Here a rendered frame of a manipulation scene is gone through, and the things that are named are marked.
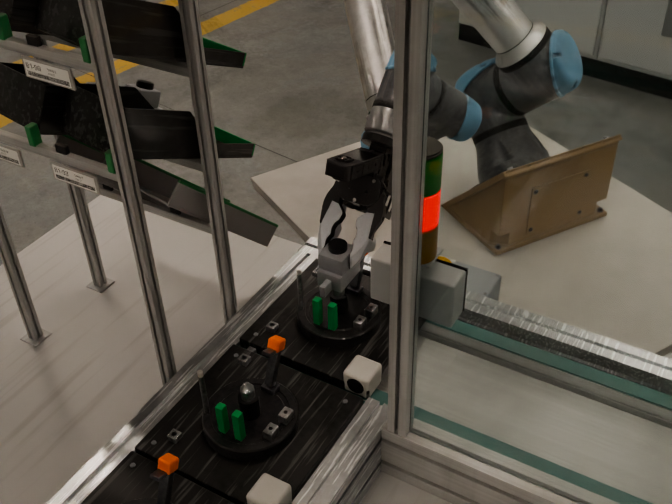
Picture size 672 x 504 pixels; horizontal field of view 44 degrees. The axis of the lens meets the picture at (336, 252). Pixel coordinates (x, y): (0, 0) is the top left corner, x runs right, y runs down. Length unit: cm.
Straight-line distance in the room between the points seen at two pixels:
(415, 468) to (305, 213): 74
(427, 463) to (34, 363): 73
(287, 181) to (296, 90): 232
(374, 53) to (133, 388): 72
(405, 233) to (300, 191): 93
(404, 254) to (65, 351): 78
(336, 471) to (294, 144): 271
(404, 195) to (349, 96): 321
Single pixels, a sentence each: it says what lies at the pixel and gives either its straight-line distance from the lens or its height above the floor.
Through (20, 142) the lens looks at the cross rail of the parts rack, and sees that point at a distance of 129.
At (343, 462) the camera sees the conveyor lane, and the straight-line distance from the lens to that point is 120.
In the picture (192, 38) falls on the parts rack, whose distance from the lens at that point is 120.
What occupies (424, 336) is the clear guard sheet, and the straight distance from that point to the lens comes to 109.
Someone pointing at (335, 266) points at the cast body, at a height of 110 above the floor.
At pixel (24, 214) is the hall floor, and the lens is 359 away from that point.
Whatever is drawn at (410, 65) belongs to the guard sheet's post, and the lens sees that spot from 87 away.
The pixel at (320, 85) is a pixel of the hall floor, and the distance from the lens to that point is 427.
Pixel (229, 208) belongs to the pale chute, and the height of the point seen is 111.
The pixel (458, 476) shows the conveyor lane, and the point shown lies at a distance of 123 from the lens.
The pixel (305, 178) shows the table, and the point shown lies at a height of 86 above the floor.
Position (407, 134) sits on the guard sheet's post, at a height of 145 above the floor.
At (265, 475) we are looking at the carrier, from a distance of 116.
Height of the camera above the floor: 191
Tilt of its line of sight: 38 degrees down
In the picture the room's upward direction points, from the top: 2 degrees counter-clockwise
